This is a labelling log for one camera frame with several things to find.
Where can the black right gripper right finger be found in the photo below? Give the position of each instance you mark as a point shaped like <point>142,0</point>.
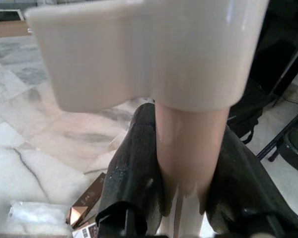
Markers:
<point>241,198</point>

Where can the beige plastic dustpan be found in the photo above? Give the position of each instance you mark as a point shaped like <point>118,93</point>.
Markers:
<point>139,62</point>

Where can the light wooden board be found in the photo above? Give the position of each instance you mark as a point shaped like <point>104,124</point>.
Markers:
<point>7,29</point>

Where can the white plastic bag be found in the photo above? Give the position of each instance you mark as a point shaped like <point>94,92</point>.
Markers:
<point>34,218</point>

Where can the black cabinet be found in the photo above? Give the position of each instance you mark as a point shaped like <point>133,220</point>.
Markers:
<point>280,37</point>

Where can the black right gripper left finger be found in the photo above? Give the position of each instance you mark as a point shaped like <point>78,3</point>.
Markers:
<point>131,173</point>

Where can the printed white packaging box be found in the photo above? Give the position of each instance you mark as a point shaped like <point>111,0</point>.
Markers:
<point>85,229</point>

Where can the black metal folding chair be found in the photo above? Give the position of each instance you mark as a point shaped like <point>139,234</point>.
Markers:
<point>293,146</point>

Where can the copper cardboard box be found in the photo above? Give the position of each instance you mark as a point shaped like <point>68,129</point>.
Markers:
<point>87,198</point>

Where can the white framed dark panel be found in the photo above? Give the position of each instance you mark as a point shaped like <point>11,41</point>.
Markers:
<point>5,15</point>

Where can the black backpack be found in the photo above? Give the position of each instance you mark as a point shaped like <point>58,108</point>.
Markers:
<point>250,111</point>

